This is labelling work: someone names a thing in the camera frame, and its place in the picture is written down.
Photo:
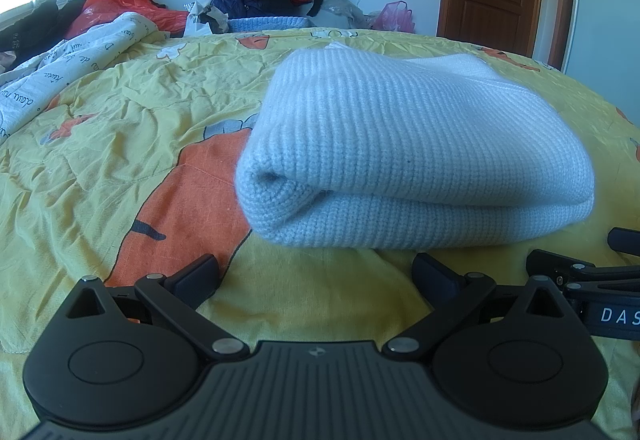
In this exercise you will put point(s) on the pink plastic bag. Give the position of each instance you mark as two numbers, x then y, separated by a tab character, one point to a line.
395	19

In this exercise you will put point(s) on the white lettered blanket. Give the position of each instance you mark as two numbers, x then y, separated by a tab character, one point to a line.
75	59

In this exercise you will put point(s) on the white knit sweater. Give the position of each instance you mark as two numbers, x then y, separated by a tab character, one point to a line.
400	144

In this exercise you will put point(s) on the dark clothes pile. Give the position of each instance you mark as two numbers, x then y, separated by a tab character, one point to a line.
32	27

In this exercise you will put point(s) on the grey garment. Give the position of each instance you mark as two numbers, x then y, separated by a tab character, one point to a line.
340	12

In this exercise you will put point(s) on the crumpled grey plastic bag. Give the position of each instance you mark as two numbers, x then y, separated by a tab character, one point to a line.
205	19

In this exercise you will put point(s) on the red plastic bag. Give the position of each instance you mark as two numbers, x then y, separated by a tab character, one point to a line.
120	4

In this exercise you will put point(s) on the blue knit cloth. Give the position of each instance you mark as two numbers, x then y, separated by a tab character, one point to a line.
270	23

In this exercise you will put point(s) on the white flowered wardrobe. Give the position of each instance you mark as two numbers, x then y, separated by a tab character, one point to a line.
607	9

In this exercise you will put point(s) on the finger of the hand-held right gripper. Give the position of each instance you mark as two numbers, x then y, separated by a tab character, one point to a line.
625	240
547	264

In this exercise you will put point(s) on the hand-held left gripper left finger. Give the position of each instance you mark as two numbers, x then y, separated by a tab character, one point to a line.
192	277

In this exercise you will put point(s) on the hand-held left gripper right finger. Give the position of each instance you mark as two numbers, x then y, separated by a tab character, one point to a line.
431	276

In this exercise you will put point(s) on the yellow printed bedsheet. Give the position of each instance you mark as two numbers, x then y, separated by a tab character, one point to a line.
100	159

